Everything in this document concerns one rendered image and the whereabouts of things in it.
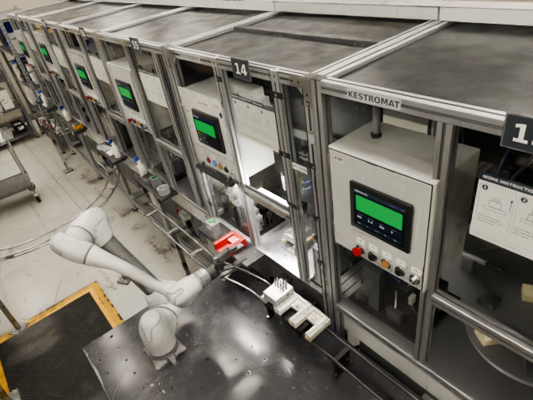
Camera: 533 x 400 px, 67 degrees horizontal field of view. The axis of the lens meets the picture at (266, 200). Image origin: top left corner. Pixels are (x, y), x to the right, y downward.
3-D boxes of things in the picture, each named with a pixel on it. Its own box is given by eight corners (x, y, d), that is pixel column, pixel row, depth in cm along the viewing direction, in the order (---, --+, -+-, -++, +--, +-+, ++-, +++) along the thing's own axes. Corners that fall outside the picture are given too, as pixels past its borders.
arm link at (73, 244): (84, 253, 177) (98, 233, 188) (44, 239, 175) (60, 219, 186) (82, 271, 185) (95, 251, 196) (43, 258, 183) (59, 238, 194)
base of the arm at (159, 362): (161, 377, 204) (158, 371, 201) (142, 350, 220) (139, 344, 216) (191, 354, 213) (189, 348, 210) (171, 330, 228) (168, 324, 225)
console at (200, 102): (194, 162, 243) (173, 88, 217) (231, 143, 256) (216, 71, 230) (235, 185, 214) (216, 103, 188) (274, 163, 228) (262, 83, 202)
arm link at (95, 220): (162, 328, 224) (174, 298, 242) (183, 321, 217) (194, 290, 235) (56, 234, 190) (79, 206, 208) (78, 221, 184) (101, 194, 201)
